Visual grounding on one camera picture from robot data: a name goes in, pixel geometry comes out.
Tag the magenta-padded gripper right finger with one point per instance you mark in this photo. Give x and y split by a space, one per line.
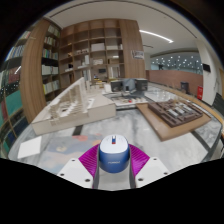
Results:
139 159

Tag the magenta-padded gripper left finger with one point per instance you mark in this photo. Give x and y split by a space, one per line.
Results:
89 160

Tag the blue and white computer mouse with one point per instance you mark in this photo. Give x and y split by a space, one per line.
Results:
114 154

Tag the pastel printed mouse pad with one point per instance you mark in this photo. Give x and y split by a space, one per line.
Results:
63 150

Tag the white architectural model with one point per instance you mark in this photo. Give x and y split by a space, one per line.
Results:
73 110

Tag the brown architectural model on board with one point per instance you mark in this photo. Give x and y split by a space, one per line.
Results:
173 116

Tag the flat grey site model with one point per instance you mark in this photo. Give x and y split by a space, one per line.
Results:
128 100

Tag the white paper sheet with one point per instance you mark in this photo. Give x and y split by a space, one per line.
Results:
30 147

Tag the grey box building model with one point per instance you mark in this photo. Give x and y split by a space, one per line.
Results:
129 85

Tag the red sign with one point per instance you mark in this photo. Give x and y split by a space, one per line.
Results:
200 93

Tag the group of small ceiling lights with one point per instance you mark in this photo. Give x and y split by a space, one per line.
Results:
176 61

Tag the white poster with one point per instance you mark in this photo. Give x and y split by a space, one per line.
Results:
137 54

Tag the dark bookshelf with books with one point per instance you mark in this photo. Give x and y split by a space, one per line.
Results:
16 83

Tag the wooden shelf unit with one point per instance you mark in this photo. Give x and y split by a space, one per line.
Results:
96 50

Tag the long ceiling light strip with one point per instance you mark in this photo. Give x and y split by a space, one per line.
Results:
156 36

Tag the black wall screen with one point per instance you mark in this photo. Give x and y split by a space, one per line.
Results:
206 68

